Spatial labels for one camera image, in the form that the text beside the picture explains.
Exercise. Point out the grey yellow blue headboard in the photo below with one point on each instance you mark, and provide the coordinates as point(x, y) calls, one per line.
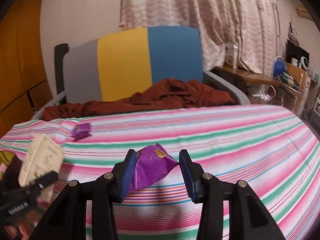
point(117, 65)

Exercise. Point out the patterned pink curtain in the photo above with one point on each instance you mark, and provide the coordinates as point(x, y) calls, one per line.
point(246, 23)

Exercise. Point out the white carton on table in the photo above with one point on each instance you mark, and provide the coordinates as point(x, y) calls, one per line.
point(231, 54)

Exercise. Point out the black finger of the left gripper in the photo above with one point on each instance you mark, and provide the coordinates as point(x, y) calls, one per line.
point(44, 181)

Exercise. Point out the wooden wardrobe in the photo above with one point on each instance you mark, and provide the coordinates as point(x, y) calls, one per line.
point(24, 86)

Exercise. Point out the wooden side table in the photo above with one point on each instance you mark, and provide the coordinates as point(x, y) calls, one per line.
point(242, 79)

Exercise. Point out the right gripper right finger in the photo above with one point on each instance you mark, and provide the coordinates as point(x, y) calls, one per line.
point(203, 188)

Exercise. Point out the cream patterned box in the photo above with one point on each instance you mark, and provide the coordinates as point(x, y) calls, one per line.
point(43, 156)

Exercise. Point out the dark red blanket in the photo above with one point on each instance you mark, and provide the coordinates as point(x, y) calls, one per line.
point(166, 94)

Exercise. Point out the small purple candy wrapper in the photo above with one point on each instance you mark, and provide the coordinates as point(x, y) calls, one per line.
point(81, 131)

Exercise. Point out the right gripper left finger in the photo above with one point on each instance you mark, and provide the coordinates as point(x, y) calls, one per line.
point(109, 189)

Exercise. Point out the wall air conditioner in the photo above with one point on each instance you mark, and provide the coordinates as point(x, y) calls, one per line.
point(303, 13)

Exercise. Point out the gold metal tin box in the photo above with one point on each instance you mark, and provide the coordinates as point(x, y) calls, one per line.
point(10, 170)

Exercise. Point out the black foam roll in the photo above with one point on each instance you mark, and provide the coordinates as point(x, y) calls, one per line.
point(60, 51)

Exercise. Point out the purple snack packet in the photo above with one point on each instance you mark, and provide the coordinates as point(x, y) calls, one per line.
point(153, 164)

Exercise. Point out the striped pink green bedsheet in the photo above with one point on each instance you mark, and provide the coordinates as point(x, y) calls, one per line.
point(267, 146)

